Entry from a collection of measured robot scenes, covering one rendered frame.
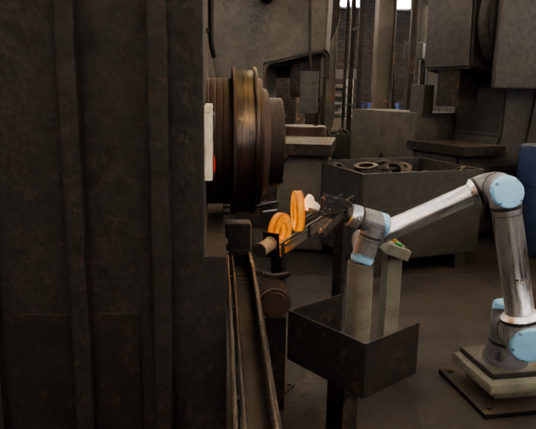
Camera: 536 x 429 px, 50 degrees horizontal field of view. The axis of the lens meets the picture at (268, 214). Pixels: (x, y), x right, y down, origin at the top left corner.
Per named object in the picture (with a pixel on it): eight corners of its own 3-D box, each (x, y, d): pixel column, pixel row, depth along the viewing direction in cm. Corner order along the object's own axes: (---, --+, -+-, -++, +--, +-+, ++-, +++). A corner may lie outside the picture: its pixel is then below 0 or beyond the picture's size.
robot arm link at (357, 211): (352, 225, 231) (358, 231, 222) (341, 222, 230) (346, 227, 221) (359, 204, 230) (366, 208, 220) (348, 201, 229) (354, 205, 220)
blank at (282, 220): (274, 256, 242) (281, 258, 240) (263, 232, 231) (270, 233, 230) (288, 229, 250) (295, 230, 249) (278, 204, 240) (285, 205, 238)
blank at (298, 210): (297, 197, 213) (305, 197, 213) (290, 185, 228) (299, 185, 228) (295, 237, 218) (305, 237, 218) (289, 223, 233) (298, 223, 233)
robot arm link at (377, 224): (387, 242, 224) (396, 218, 222) (357, 233, 223) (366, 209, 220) (380, 235, 234) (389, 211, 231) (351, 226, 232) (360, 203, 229)
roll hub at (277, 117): (269, 191, 176) (270, 98, 170) (261, 178, 204) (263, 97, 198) (287, 191, 177) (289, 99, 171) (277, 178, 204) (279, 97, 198)
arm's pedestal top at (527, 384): (514, 355, 272) (515, 347, 271) (560, 389, 241) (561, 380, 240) (452, 359, 266) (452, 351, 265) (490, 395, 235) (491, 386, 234)
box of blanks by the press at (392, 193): (356, 278, 404) (362, 168, 388) (308, 248, 480) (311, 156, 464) (476, 265, 439) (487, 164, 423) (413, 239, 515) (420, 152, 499)
